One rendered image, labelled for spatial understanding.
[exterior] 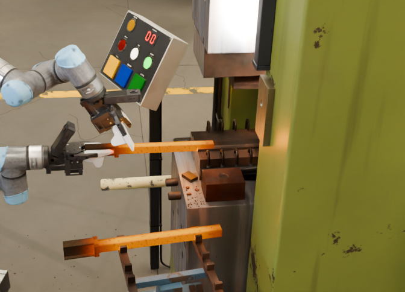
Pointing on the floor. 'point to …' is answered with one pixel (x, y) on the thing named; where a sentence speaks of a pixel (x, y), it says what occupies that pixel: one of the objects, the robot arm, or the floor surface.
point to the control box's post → (154, 187)
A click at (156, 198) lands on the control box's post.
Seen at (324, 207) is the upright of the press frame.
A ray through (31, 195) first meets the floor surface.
